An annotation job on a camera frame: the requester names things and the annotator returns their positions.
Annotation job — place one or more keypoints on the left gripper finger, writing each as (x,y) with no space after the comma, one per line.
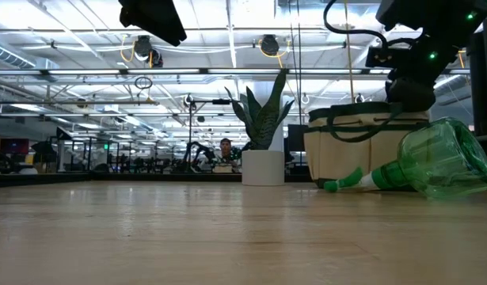
(152,16)

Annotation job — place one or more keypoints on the green spray bottle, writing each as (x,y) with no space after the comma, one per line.
(441,158)

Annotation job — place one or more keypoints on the beige green gardening bag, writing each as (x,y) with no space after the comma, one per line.
(338,158)

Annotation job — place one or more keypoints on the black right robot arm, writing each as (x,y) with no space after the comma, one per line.
(425,16)

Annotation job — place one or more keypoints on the background black robot arm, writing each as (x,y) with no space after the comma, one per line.
(197,150)

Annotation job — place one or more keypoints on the grey computer cart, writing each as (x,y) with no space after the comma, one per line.
(474,99)

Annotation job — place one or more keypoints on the person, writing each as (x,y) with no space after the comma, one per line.
(225,147)

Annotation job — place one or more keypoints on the snake plant in white pot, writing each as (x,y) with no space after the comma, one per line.
(263,168)

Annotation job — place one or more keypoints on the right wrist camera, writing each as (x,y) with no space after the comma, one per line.
(379,57)

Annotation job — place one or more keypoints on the black camera stand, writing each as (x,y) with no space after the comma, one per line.
(190,130)

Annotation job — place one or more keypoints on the black aluminium table frame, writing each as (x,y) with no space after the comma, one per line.
(108,178)

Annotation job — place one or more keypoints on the dark wall screen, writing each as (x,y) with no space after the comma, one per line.
(13,145)

